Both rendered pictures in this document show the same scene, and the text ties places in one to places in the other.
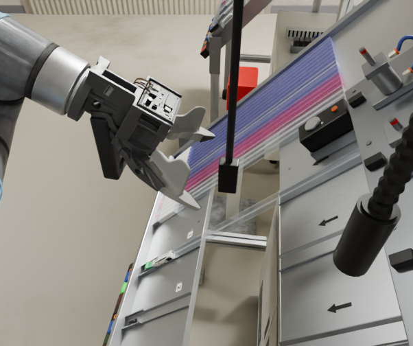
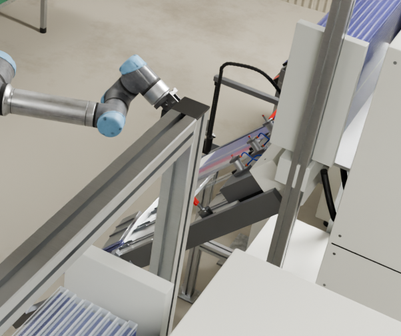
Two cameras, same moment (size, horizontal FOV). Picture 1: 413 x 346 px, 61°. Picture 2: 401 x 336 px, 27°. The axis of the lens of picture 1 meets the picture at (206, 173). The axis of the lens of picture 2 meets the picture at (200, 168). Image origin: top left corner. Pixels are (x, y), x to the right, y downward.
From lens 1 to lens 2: 2.04 m
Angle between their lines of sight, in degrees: 13
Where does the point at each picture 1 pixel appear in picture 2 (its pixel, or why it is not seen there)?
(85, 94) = (164, 100)
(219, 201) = (244, 241)
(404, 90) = not seen: hidden behind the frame
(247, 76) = not seen: hidden behind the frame
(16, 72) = (143, 85)
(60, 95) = (155, 98)
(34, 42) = (153, 77)
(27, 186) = (49, 161)
